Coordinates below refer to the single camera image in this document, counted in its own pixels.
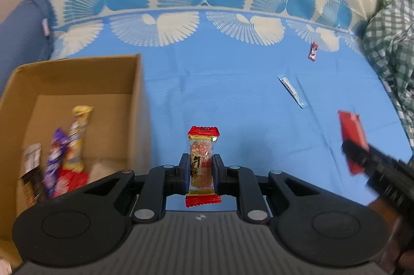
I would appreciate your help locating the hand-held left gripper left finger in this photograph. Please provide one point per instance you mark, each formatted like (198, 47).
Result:
(185, 173)

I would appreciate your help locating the red-ended clear snack packet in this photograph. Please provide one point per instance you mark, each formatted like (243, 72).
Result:
(202, 149)

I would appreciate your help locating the purple snack packet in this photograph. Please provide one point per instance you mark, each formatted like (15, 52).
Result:
(55, 162)

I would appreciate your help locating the blue denim sofa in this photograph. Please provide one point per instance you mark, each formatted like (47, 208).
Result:
(19, 29)

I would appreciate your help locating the yellow snack packet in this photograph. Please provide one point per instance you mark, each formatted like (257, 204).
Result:
(77, 133)

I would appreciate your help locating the red printed snack packet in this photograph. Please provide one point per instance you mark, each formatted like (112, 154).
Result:
(72, 183)

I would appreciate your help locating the brown cardboard box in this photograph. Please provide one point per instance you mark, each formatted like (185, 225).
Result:
(97, 78)

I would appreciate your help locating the small fabric label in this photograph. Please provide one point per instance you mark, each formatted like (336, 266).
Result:
(46, 28)

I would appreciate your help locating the green checked cloth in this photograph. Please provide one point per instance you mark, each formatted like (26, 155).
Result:
(391, 42)

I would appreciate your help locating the clear nougat bar packet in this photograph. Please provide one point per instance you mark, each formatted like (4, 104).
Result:
(100, 170)

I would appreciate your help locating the thin blue stick packet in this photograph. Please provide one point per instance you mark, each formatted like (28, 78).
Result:
(291, 91)

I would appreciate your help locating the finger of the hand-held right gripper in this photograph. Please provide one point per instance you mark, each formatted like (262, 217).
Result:
(357, 154)

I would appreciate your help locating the small red candy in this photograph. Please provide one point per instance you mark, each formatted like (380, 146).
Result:
(312, 52)

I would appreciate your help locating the black snack packet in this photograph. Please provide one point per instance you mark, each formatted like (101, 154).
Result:
(34, 187)

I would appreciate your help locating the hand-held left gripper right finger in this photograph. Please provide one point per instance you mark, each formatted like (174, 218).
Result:
(217, 173)

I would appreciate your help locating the plain red snack packet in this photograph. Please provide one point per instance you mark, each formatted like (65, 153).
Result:
(352, 129)

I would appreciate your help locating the blue fan-patterned sheet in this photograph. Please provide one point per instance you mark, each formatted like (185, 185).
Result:
(226, 84)

